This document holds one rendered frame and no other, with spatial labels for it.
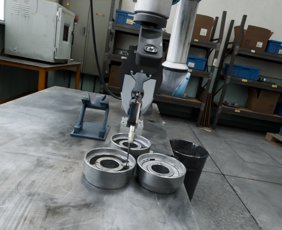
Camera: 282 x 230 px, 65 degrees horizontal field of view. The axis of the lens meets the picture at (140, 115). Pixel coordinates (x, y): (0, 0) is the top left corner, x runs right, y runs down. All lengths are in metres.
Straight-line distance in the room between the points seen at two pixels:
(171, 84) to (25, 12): 2.16
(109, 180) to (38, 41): 2.44
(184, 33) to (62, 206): 0.76
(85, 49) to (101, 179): 4.01
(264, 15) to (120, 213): 4.91
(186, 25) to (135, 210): 0.73
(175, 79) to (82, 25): 3.57
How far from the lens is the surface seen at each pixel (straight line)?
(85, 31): 4.37
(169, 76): 0.95
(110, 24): 3.94
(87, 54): 4.35
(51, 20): 2.72
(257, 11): 5.06
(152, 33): 0.46
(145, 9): 0.48
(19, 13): 2.87
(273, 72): 5.22
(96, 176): 0.43
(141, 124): 0.70
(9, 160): 0.53
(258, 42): 4.46
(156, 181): 0.44
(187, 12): 0.95
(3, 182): 0.46
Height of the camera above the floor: 1.05
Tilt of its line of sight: 15 degrees down
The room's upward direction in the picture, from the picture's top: 11 degrees clockwise
